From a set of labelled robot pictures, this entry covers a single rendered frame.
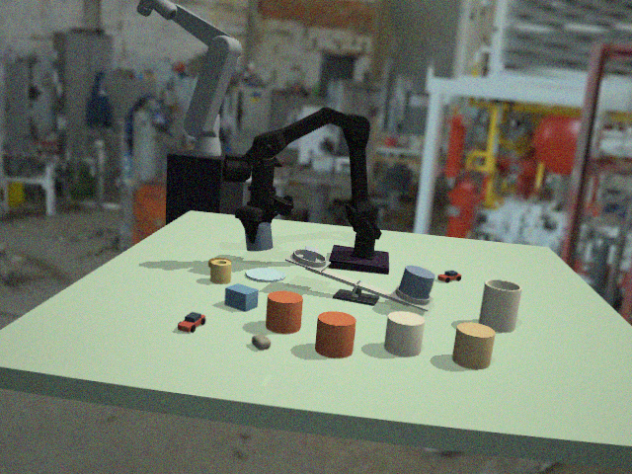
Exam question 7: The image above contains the blue rectangular block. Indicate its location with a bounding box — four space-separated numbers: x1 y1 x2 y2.
224 283 259 312

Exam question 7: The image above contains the brown cylinder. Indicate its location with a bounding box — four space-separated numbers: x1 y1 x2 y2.
266 291 303 334
315 311 356 358
452 322 496 369

